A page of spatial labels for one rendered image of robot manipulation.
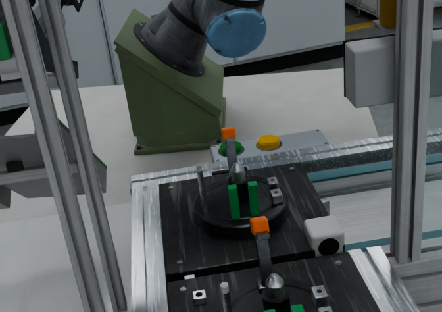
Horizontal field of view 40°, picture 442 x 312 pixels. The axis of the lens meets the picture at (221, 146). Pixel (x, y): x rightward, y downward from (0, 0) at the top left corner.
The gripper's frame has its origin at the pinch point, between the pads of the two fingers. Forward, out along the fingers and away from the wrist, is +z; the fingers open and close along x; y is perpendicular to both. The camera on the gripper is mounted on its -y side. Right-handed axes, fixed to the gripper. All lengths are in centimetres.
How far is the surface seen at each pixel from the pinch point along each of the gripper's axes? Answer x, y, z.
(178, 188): -13.5, 32.5, 6.8
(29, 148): -4.8, 5.6, 18.1
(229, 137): -23.7, 24.5, 3.5
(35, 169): -2.7, 10.8, 17.4
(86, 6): 121, 161, -214
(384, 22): -47.0, 2.8, 6.1
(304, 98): -27, 70, -44
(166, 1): 79, 179, -230
